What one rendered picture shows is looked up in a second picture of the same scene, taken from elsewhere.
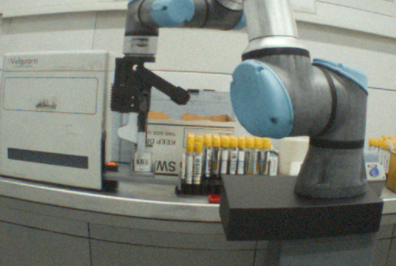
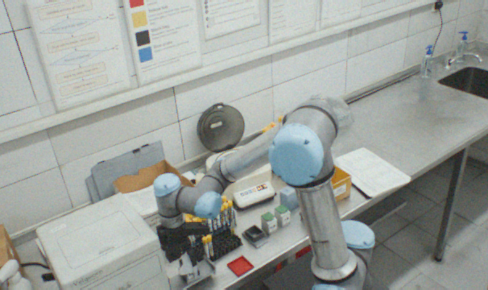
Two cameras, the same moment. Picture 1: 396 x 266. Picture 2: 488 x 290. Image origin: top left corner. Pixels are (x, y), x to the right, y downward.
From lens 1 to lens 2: 122 cm
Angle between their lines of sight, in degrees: 42
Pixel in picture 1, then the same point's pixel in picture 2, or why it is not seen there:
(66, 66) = (130, 260)
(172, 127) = not seen: hidden behind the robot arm
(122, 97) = (174, 251)
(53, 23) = (4, 147)
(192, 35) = (125, 117)
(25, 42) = not seen: outside the picture
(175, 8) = (215, 209)
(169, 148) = not seen: hidden behind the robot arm
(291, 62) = (355, 277)
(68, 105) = (140, 279)
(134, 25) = (171, 211)
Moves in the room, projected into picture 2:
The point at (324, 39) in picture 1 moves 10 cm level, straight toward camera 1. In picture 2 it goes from (209, 81) to (218, 89)
